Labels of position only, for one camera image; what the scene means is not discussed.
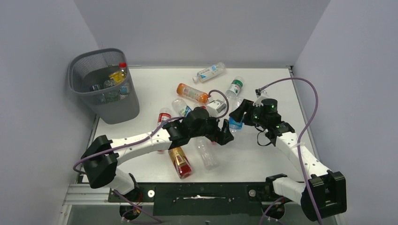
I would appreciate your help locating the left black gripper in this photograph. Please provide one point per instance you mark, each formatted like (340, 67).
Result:
(221, 136)

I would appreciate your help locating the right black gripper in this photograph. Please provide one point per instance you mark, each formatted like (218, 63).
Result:
(246, 107)

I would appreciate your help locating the clear bottle green white label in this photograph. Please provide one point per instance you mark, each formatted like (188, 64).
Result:
(235, 87)

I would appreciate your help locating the clear unlabelled bottle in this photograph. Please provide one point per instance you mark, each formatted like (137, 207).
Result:
(206, 151)

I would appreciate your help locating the clear bottle red white label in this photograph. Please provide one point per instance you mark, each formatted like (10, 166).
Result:
(199, 106)

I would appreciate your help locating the clear blue bottle purple label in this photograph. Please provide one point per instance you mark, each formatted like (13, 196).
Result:
(111, 96)

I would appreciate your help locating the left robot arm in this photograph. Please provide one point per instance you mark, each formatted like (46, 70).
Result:
(103, 157)

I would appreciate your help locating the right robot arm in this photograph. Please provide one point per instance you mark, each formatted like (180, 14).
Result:
(323, 192)

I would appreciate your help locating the grey mesh waste bin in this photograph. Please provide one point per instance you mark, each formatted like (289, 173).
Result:
(94, 67)

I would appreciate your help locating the orange tinted bottle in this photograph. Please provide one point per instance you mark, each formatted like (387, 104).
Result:
(192, 93)

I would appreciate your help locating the clear bottle white blue label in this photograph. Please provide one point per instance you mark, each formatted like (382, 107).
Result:
(209, 72)

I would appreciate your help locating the brown tea bottle red base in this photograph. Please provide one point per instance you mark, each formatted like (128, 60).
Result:
(180, 162)

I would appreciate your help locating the clear bottle blue green label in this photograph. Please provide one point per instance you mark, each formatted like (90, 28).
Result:
(181, 107)

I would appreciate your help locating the clear bottle red teal label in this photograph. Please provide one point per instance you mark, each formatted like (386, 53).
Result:
(164, 114)

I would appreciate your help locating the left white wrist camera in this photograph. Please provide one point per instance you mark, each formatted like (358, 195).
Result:
(216, 108)

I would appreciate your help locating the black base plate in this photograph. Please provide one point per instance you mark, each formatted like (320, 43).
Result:
(212, 208)

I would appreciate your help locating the aluminium frame rail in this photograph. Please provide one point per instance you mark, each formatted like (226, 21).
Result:
(87, 194)

